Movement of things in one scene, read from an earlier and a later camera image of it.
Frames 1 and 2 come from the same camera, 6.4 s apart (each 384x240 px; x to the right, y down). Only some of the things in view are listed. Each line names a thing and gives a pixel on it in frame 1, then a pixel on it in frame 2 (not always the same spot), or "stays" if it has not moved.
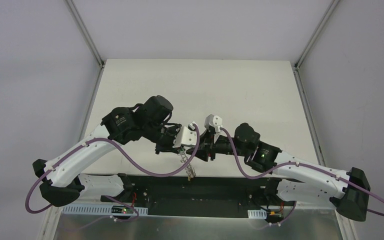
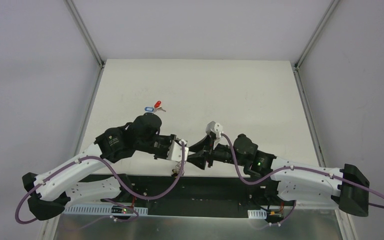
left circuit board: (121, 209) stays
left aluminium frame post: (85, 30) stays
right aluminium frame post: (302, 90) stays
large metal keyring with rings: (189, 170) to (176, 171)
